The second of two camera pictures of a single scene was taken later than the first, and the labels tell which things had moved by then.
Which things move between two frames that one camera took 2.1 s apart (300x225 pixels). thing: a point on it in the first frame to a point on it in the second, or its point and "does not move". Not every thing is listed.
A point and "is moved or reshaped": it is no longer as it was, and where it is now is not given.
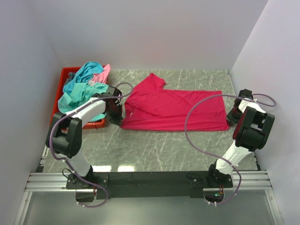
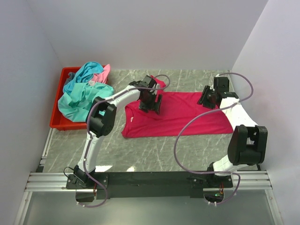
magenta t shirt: (148, 106) is moved or reshaped
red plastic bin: (59, 87) does not move
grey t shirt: (71, 75) does not move
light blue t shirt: (84, 75) does not move
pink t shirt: (101, 77) does not move
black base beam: (151, 184) does not move
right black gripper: (229, 117) to (202, 100)
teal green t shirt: (79, 93) does not move
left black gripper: (117, 119) to (153, 106)
